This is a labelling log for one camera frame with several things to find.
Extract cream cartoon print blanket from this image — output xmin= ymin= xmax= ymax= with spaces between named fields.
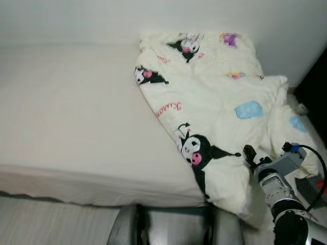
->
xmin=134 ymin=32 xmax=320 ymax=215

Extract grey box red display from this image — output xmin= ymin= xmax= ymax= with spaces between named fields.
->
xmin=306 ymin=171 xmax=327 ymax=200

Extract grey right robot leg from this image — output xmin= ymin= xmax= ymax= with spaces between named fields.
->
xmin=212 ymin=204 xmax=245 ymax=245

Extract grey robot leg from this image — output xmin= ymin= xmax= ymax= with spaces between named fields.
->
xmin=212 ymin=204 xmax=245 ymax=245
xmin=107 ymin=204 xmax=139 ymax=245

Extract grey left robot leg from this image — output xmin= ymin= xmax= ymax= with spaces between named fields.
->
xmin=107 ymin=204 xmax=139 ymax=245

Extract cream sheeted bed mattress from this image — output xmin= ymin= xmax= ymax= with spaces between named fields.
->
xmin=0 ymin=41 xmax=287 ymax=207

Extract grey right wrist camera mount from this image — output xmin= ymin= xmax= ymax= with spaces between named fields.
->
xmin=266 ymin=145 xmax=307 ymax=177

